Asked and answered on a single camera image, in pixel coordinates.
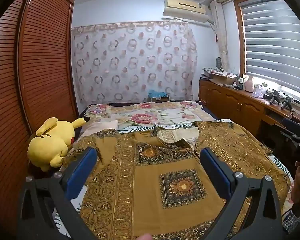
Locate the circle patterned wall curtain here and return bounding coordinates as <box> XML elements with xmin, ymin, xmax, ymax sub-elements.
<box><xmin>70</xmin><ymin>21</ymin><xmax>198</xmax><ymax>105</ymax></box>

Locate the floral blanket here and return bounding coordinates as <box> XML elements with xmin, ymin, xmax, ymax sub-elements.
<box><xmin>84</xmin><ymin>101</ymin><xmax>217</xmax><ymax>130</ymax></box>

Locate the floral cloth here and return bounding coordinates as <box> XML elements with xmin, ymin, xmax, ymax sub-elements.
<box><xmin>202</xmin><ymin>67</ymin><xmax>238</xmax><ymax>78</ymax></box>

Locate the black gadget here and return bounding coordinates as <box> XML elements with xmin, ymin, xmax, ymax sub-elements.
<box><xmin>281</xmin><ymin>96</ymin><xmax>294</xmax><ymax>110</ymax></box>
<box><xmin>269</xmin><ymin>90</ymin><xmax>282</xmax><ymax>104</ymax></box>

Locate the bundled cream curtain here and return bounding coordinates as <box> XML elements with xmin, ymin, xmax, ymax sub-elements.
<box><xmin>209</xmin><ymin>0</ymin><xmax>230</xmax><ymax>72</ymax></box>

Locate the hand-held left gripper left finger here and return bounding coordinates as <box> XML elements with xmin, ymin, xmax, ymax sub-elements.
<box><xmin>17</xmin><ymin>146</ymin><xmax>100</xmax><ymax>240</ymax></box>

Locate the yellow plush toy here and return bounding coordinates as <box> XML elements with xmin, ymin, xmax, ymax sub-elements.
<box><xmin>27</xmin><ymin>116</ymin><xmax>90</xmax><ymax>172</ymax></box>

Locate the golden patterned shirt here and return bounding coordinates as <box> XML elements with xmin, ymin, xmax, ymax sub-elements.
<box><xmin>61</xmin><ymin>120</ymin><xmax>292</xmax><ymax>240</ymax></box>

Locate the leaf print bed sheet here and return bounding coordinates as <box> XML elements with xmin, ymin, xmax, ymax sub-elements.
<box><xmin>52</xmin><ymin>119</ymin><xmax>294</xmax><ymax>240</ymax></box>

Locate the dark chair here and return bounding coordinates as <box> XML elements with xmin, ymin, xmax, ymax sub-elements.
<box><xmin>265</xmin><ymin>117</ymin><xmax>300</xmax><ymax>155</ymax></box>

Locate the cream air conditioner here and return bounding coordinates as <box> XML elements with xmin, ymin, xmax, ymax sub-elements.
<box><xmin>162</xmin><ymin>0</ymin><xmax>209</xmax><ymax>24</ymax></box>

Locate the pink bottle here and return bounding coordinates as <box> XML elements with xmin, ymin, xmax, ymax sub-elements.
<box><xmin>244</xmin><ymin>75</ymin><xmax>255</xmax><ymax>92</ymax></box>

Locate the wooden sideboard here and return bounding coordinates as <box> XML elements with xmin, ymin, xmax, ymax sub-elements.
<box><xmin>199</xmin><ymin>79</ymin><xmax>300</xmax><ymax>140</ymax></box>

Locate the blue cloth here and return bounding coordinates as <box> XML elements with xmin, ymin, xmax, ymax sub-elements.
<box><xmin>147</xmin><ymin>89</ymin><xmax>169</xmax><ymax>98</ymax></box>

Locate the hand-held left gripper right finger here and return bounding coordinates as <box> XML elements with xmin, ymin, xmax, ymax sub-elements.
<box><xmin>200</xmin><ymin>147</ymin><xmax>285</xmax><ymax>240</ymax></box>

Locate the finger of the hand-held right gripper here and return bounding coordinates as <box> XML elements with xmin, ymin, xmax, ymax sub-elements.
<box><xmin>280</xmin><ymin>129</ymin><xmax>300</xmax><ymax>147</ymax></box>

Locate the wooden louvred wardrobe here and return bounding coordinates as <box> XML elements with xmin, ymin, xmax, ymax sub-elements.
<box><xmin>0</xmin><ymin>0</ymin><xmax>78</xmax><ymax>230</ymax></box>

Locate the cardboard box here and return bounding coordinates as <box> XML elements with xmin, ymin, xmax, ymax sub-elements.
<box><xmin>211</xmin><ymin>74</ymin><xmax>237</xmax><ymax>85</ymax></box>

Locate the dark small box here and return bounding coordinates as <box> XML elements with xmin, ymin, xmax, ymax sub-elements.
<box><xmin>148</xmin><ymin>95</ymin><xmax>170</xmax><ymax>102</ymax></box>

